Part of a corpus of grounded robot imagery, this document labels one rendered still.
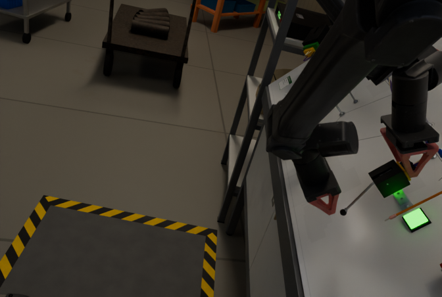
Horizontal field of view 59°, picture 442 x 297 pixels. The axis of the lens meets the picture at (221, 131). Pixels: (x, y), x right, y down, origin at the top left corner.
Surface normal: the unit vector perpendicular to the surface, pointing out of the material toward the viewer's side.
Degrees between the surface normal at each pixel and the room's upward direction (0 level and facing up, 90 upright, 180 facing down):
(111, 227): 0
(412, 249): 50
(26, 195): 0
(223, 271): 0
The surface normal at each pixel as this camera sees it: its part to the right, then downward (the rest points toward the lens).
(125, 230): 0.23, -0.83
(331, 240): -0.59, -0.70
